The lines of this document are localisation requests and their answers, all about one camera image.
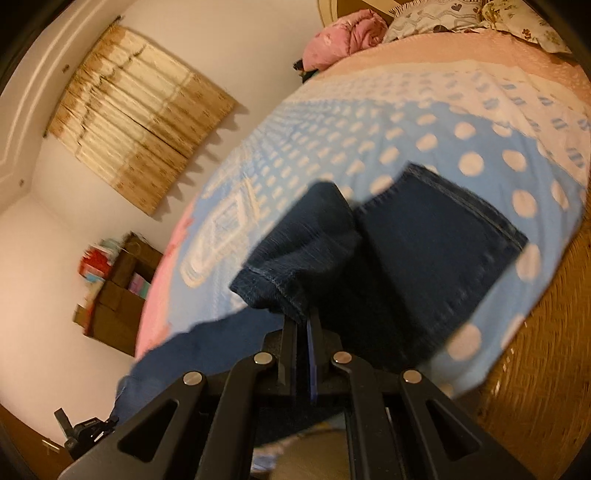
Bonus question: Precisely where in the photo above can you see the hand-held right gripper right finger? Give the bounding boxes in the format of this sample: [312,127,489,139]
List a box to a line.
[308,308,539,480]

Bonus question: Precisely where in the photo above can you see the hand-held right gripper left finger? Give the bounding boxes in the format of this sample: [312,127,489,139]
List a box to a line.
[58,318,306,480]

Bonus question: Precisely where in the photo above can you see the dark blue denim pants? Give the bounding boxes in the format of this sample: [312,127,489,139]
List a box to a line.
[113,162,529,446]

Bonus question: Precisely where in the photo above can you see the stack of pastel books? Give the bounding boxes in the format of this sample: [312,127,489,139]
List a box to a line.
[129,272,153,298]

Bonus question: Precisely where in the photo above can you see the wooden bookshelf cabinet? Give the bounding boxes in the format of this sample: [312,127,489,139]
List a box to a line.
[73,232,164,357]

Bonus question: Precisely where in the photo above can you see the red box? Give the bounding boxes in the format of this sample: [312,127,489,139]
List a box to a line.
[81,247,112,280]

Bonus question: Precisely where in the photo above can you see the black tripod device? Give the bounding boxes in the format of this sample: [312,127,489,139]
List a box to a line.
[54,408,118,460]

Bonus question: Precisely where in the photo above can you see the woven straw mat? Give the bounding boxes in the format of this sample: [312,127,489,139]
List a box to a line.
[475,222,591,480]

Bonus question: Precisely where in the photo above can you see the pink and blue patterned blanket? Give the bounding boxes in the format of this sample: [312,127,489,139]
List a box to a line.
[135,34,591,402]

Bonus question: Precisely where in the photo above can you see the beige patterned window curtain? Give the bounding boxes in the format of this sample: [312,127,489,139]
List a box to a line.
[46,25,237,217]

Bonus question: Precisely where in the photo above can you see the pink folded quilt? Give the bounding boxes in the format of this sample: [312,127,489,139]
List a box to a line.
[302,10,389,70]

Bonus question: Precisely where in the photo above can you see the cream and brown headboard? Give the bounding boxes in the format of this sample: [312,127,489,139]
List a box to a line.
[318,0,402,24]

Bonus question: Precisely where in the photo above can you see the white heart print pillow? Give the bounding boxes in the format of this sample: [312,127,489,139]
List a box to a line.
[382,0,485,43]

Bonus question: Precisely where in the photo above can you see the beige floral pillow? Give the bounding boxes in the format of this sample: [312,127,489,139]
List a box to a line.
[480,0,573,54]

